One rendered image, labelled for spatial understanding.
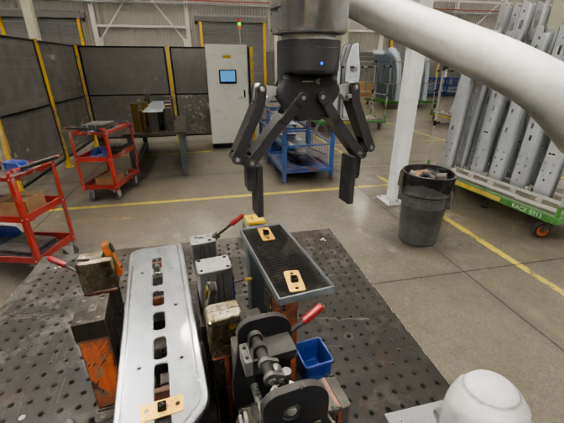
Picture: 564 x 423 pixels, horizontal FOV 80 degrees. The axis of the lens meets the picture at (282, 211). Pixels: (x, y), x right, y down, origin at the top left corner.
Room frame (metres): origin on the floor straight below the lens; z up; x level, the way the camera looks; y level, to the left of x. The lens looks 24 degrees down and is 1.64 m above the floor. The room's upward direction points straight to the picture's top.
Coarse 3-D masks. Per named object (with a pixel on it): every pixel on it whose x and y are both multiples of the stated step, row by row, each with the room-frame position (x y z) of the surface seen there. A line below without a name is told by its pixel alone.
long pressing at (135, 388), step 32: (160, 256) 1.05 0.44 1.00; (128, 288) 0.86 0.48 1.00; (160, 288) 0.86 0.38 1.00; (128, 320) 0.72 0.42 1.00; (192, 320) 0.71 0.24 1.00; (128, 352) 0.60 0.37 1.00; (192, 352) 0.60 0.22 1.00; (128, 384) 0.52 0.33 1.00; (192, 384) 0.52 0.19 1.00; (128, 416) 0.44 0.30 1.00; (192, 416) 0.44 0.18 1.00
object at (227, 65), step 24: (240, 24) 7.47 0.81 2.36; (216, 48) 7.13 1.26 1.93; (240, 48) 7.23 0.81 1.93; (216, 72) 7.12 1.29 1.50; (240, 72) 7.22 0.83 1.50; (216, 96) 7.11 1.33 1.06; (240, 96) 7.22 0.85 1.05; (216, 120) 7.11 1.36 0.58; (240, 120) 7.21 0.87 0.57; (216, 144) 7.13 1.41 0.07
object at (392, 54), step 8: (392, 48) 14.76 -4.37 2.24; (376, 56) 15.73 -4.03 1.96; (384, 56) 14.84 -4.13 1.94; (392, 56) 14.57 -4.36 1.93; (384, 64) 15.30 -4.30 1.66; (392, 64) 14.88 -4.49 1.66; (400, 64) 14.47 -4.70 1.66; (384, 72) 15.28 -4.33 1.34; (392, 72) 14.86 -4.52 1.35; (400, 72) 14.45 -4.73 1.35; (384, 80) 15.26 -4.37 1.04; (392, 80) 14.68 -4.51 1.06; (400, 80) 14.43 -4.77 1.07; (376, 88) 15.81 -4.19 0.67; (384, 88) 15.24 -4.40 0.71; (392, 88) 14.66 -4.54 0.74; (376, 96) 15.79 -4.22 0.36; (384, 96) 15.22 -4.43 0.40; (392, 96) 14.64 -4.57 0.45
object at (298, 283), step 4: (284, 272) 0.70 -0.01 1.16; (288, 272) 0.70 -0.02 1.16; (292, 272) 0.70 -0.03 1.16; (296, 272) 0.70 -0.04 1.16; (288, 276) 0.69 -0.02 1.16; (292, 276) 0.67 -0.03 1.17; (296, 276) 0.67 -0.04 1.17; (288, 280) 0.67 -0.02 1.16; (292, 280) 0.66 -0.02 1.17; (296, 280) 0.66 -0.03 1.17; (300, 280) 0.67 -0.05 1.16; (288, 284) 0.65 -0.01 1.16; (292, 284) 0.65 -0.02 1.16; (296, 284) 0.65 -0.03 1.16; (300, 284) 0.65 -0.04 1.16; (292, 288) 0.64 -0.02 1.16; (300, 288) 0.64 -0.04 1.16; (304, 288) 0.64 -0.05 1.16; (292, 292) 0.63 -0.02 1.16
